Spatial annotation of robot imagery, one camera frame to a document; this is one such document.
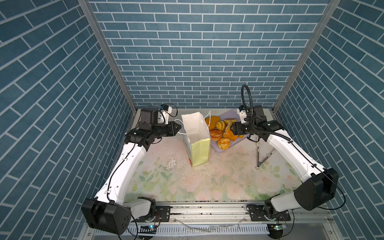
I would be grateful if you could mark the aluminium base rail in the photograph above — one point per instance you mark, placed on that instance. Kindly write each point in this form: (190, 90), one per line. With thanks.
(230, 213)

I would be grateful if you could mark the paper gift bag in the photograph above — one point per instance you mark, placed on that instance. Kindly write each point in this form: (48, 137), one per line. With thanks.
(197, 139)

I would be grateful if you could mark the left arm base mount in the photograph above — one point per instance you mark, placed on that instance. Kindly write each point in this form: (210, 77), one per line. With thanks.
(156, 210)

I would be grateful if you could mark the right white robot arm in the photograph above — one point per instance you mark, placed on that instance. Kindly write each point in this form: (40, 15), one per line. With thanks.
(319, 185)

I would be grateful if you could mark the round orange flat bread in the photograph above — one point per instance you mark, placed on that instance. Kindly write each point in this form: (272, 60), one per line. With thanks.
(211, 122)

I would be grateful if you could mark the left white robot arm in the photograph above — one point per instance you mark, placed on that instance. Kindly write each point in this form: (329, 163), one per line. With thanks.
(106, 211)

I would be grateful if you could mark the square orange toast bread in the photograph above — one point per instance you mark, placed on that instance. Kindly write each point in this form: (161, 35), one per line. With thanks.
(229, 134)

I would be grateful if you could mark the yellow orange croissant bun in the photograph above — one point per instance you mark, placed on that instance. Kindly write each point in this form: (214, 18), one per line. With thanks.
(230, 121)

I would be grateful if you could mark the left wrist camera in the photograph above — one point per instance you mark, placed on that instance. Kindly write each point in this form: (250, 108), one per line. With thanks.
(166, 111)

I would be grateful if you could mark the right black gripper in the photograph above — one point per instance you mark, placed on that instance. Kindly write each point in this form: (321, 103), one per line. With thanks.
(236, 128)

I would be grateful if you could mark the yellow shell bun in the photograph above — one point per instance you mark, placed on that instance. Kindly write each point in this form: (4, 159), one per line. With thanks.
(221, 125)

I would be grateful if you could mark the glazed brown pastry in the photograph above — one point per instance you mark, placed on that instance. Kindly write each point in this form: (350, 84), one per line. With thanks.
(216, 134)

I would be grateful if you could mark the small round knotted bun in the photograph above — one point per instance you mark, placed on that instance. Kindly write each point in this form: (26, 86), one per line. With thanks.
(224, 143)

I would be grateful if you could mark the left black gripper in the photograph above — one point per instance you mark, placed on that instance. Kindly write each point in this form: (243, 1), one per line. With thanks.
(172, 131)

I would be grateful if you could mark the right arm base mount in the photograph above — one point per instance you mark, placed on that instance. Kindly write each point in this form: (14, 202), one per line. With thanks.
(259, 213)

